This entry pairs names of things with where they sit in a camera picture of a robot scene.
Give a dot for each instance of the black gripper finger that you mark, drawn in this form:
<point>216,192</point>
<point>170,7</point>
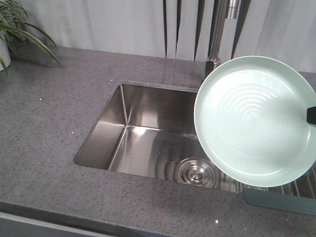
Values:
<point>311,115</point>

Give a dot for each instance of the mint green round plate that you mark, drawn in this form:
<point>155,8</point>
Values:
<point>250,117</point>

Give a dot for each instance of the round steel sink drain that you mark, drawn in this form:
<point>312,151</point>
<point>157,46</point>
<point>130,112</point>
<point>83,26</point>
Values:
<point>198,172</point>

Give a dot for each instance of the stainless steel faucet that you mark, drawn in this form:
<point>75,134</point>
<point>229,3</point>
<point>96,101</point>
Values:
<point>223,9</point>

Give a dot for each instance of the white pleated curtain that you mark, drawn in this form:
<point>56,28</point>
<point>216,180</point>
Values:
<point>181,29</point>

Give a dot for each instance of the stainless steel sink basin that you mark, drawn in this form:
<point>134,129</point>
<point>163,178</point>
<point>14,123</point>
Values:
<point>146,130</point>

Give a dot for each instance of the green leafy potted plant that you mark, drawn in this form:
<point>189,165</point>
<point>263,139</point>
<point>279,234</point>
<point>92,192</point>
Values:
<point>13,23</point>

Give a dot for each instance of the grey wire dish drying rack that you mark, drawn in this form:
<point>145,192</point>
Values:
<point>298,196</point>

